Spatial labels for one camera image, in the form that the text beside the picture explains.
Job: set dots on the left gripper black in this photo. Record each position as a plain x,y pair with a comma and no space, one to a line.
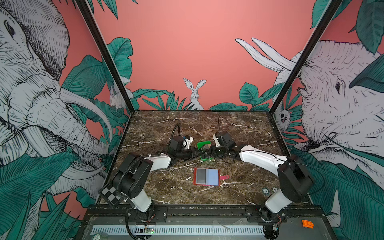
193,153

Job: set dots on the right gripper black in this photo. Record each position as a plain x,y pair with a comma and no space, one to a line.
212,153

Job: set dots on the green plastic tray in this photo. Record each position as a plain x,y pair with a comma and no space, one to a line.
205,150

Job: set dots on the black VIP credit card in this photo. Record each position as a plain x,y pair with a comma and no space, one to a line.
201,176

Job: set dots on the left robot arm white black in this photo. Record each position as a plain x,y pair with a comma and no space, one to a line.
132,175

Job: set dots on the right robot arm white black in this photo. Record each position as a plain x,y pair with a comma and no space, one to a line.
294,176

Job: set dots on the checkerboard calibration tag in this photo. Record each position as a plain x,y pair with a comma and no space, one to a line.
108,193

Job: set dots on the orange connector block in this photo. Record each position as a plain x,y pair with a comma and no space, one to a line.
307,224

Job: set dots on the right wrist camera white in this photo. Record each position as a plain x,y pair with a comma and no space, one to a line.
217,139

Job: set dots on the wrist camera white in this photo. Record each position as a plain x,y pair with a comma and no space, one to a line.
217,139
187,142

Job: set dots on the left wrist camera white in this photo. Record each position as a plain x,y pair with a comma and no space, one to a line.
187,142

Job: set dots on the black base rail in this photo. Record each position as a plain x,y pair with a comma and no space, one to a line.
162,213

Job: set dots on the white slotted cable duct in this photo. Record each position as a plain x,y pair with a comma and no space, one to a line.
174,230

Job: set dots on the left black frame post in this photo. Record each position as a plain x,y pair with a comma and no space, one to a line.
97,36

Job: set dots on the black frame post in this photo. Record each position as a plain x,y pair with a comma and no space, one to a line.
324,21
97,36

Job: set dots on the right black frame post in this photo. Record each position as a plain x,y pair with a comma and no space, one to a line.
324,21

